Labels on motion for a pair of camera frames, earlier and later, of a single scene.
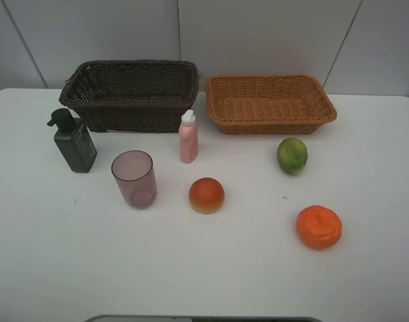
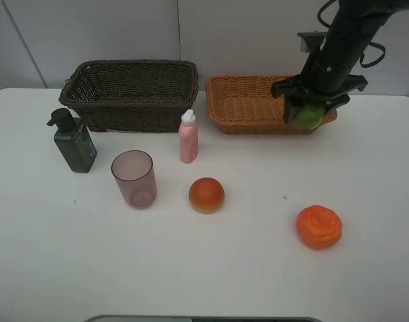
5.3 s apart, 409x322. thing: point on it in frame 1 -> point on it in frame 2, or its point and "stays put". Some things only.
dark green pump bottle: x=74 y=139 stays put
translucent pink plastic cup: x=135 y=174 stays put
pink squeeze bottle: x=188 y=136 stays put
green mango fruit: x=291 y=155 -> x=310 y=117
